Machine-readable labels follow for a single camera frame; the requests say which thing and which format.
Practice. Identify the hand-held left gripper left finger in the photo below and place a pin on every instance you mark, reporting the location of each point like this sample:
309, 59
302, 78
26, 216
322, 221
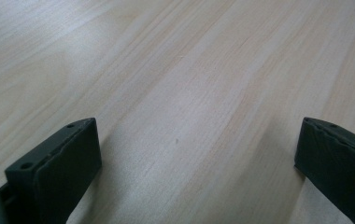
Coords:
57, 174

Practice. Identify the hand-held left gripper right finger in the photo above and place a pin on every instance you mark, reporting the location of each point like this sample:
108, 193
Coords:
337, 168

